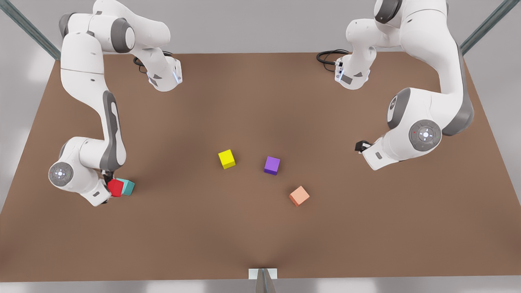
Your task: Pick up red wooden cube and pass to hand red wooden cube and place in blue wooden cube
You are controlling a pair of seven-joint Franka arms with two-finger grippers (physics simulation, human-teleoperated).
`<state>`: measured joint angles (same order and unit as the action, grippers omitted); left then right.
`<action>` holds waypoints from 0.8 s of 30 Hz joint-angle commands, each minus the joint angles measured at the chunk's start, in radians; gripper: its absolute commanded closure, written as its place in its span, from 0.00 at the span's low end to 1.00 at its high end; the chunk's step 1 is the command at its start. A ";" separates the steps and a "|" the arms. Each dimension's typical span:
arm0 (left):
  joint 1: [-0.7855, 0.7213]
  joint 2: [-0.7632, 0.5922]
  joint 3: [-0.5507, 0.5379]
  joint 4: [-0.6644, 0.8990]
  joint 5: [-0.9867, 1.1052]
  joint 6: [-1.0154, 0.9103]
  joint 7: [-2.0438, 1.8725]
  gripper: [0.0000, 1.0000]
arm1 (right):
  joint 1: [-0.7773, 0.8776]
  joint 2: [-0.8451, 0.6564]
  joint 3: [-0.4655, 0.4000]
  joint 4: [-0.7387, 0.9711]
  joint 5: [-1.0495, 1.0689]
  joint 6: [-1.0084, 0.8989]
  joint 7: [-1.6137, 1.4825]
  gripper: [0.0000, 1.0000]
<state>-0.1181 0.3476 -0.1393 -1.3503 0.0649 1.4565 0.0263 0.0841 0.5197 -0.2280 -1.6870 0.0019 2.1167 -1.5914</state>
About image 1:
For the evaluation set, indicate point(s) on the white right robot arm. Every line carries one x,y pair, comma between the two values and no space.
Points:
87,77

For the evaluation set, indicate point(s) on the yellow wooden cube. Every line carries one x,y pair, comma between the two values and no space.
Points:
226,158

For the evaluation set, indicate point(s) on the red wooden cube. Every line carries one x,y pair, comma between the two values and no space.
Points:
115,187

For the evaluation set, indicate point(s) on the purple wooden cube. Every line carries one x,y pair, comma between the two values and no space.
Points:
272,165

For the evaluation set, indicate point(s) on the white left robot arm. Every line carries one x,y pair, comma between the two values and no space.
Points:
427,49

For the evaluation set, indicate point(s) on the teal wooden cube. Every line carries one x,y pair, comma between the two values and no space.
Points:
128,186

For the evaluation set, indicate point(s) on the salmon wooden cube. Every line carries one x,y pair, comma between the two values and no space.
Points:
299,196

